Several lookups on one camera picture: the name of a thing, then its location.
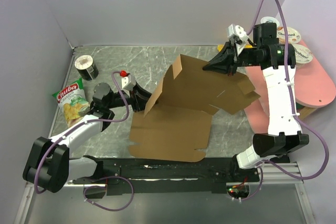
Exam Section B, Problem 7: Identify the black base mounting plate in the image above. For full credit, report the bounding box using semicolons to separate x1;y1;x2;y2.
70;155;291;196

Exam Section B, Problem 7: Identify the aluminium rail frame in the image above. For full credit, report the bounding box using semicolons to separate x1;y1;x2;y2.
14;119;316;224

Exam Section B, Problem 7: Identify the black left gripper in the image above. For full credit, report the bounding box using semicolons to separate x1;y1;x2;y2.
107;82;159;112

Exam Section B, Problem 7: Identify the chobani yogurt cup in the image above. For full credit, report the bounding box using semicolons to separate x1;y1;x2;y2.
277;26;302;44
293;44;313;65

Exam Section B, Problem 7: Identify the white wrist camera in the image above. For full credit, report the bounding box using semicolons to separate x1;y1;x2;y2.
227;24;249;57
119;70;136;91

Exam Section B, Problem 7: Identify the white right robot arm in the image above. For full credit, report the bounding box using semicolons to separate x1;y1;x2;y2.
203;23;309;182

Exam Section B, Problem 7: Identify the purple white yogurt cup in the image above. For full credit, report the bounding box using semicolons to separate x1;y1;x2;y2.
260;16;280;26

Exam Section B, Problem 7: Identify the yellow Lays chips bag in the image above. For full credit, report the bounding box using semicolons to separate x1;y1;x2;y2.
217;44;226;52

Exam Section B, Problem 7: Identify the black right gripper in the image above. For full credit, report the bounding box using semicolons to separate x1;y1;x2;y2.
202;40;259;77

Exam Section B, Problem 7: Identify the pink three-tier shelf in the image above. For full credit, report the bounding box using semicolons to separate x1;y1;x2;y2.
245;41;335;133

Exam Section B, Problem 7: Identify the Chobani yogurt cup front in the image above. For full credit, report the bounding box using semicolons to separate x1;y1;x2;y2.
293;44;313;65

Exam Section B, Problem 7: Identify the Chobani yogurt cup rear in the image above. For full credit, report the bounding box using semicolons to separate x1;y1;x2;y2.
277;26;302;44

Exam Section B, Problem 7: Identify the brown cardboard box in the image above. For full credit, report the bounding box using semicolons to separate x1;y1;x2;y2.
128;55;260;162

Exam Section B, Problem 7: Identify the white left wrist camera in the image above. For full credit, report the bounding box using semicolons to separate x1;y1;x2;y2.
119;70;136;91

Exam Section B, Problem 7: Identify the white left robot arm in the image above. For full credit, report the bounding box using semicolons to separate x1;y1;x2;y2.
23;82;151;193

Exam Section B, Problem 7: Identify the green Chuba chips bag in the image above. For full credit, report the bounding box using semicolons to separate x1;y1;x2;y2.
52;78;90;127

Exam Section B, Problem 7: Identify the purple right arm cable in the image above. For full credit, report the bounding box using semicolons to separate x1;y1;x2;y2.
241;0;329;201

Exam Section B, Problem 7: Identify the black can white lid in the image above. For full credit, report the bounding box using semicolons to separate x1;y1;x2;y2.
75;55;99;81

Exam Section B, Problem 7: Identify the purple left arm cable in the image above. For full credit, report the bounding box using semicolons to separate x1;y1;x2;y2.
33;71;135;212

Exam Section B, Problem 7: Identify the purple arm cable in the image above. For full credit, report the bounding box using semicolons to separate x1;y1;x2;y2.
33;71;135;212
241;0;329;201

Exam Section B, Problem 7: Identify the green can lower shelf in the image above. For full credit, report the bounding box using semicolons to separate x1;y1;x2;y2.
296;102;305;110

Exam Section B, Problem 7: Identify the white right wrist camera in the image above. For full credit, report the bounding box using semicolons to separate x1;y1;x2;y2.
227;24;249;57

